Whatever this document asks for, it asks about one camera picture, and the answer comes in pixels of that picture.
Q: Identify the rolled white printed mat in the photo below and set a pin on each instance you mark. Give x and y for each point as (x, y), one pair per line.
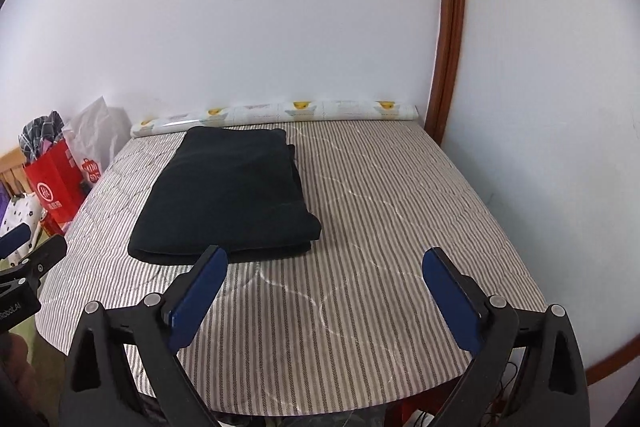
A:
(260, 114)

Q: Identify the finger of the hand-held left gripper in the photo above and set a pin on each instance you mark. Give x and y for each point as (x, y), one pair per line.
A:
(47, 254)
(12, 242)

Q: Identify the brown wooden door frame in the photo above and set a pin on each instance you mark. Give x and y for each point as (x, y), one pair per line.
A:
(450, 32)

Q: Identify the grey plaid cloth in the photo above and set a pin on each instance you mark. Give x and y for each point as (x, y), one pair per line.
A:
(40, 134)

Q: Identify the person's left hand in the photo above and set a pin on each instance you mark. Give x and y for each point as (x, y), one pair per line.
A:
(20, 362)

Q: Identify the striped quilted mat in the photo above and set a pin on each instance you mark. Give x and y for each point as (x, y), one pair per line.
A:
(375, 232)

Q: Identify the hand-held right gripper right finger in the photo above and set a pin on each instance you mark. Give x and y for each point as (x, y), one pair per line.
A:
(450, 302)

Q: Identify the wooden headboard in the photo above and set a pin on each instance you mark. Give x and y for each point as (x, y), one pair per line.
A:
(12, 169)

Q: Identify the black t-shirt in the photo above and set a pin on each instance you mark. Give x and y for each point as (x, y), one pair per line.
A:
(230, 197)

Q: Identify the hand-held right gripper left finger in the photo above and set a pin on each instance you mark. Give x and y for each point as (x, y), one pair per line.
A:
(197, 302)

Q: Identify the white plastic bag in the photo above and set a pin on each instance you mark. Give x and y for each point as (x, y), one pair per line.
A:
(100, 132)

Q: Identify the white flower-pattern pillow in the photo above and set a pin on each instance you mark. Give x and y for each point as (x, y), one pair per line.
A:
(22, 217)

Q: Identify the red paper bag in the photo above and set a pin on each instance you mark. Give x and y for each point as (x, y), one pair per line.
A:
(52, 187)

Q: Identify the green bedsheet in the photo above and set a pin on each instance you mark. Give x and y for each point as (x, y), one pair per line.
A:
(36, 341)

